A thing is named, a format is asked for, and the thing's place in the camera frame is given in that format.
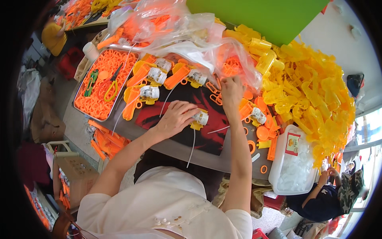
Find person's left hand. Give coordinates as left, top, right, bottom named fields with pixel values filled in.
left=155, top=100, right=201, bottom=140

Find person's right hand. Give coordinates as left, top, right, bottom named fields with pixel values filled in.
left=220, top=75, right=244, bottom=114

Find yellow toy part white gearbox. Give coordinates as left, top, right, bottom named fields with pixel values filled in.
left=190, top=109, right=209, bottom=131

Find clear bag of orange rings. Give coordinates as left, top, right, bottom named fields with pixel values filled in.
left=212, top=37, right=264, bottom=94

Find orange trigger loops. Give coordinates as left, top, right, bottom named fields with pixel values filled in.
left=206, top=81, right=223, bottom=106

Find black and red mat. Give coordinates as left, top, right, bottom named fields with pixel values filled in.
left=135, top=83, right=230, bottom=156

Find orange and yellow toy gun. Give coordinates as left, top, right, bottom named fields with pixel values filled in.
left=140, top=54, right=174, bottom=73
left=127, top=63, right=168, bottom=88
left=164, top=62, right=208, bottom=90
left=122, top=85, right=160, bottom=121
left=239, top=99, right=267, bottom=127

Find orange plastic cap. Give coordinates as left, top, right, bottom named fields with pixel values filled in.
left=254, top=96, right=268, bottom=113

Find white thin tube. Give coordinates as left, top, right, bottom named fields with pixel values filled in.
left=207, top=125, right=230, bottom=134
left=159, top=84, right=180, bottom=118
left=186, top=128, right=196, bottom=168
left=112, top=95, right=141, bottom=135

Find orange plastic disc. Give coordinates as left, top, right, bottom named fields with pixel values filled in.
left=256, top=125, right=270, bottom=141

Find green board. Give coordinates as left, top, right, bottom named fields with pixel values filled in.
left=186, top=0, right=329, bottom=47

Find heap of clear plastic bags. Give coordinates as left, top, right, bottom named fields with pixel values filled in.
left=107, top=0, right=227, bottom=75

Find orange barrel piece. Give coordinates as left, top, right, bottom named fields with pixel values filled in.
left=267, top=134, right=279, bottom=161

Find heap of yellow plastic parts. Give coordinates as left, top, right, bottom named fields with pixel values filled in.
left=222, top=24, right=356, bottom=168

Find person's legs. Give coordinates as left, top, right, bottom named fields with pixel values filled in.
left=134, top=149, right=225, bottom=202

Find white tub of clear parts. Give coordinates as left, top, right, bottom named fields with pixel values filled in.
left=268, top=124, right=319, bottom=196

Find beige bag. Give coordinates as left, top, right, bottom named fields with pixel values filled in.
left=212, top=176, right=274, bottom=219

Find red and yellow scissors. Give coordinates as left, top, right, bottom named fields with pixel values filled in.
left=97, top=63, right=124, bottom=102

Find orange barrel pieces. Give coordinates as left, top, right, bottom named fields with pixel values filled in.
left=97, top=28, right=125, bottom=50

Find metal tray of orange rings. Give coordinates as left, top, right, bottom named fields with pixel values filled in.
left=73, top=49, right=140, bottom=122

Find pile of orange plastic bars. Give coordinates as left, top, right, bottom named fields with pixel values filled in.
left=88, top=119, right=132, bottom=161

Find green plastic tool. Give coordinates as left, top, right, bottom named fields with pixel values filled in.
left=84, top=69, right=99, bottom=97

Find white cup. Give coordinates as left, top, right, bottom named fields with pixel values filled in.
left=82, top=41, right=100, bottom=62

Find person's body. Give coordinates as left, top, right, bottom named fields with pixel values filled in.
left=52, top=166, right=253, bottom=239

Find red plastic stool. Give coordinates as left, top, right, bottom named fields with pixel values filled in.
left=56, top=47, right=85, bottom=80

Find table with orange parts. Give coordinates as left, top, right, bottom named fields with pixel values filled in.
left=55, top=0, right=141, bottom=31

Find cardboard carton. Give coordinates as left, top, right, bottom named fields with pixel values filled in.
left=53, top=152, right=100, bottom=210

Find beige plastic stool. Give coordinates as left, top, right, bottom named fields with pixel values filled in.
left=46, top=140, right=80, bottom=159

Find brown paper sacks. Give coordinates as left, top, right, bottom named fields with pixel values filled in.
left=30, top=77, right=67, bottom=144

